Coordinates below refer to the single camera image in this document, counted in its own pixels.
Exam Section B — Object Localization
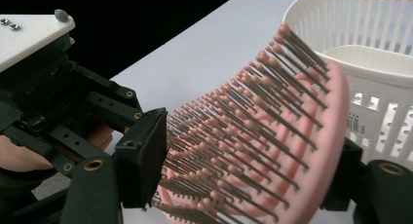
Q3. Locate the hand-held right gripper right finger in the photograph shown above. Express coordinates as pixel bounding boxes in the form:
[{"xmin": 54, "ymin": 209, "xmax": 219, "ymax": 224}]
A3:
[{"xmin": 320, "ymin": 137, "xmax": 413, "ymax": 224}]

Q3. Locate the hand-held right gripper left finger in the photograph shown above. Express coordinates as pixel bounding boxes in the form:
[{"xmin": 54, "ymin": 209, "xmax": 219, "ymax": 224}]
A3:
[{"xmin": 60, "ymin": 106, "xmax": 169, "ymax": 224}]

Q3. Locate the pink hairbrush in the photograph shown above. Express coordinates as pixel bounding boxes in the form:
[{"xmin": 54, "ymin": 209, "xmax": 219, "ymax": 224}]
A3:
[{"xmin": 87, "ymin": 21, "xmax": 352, "ymax": 224}]

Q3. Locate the white plastic basket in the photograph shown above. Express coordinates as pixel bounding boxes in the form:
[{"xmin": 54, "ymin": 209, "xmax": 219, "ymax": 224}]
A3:
[{"xmin": 282, "ymin": 0, "xmax": 413, "ymax": 171}]

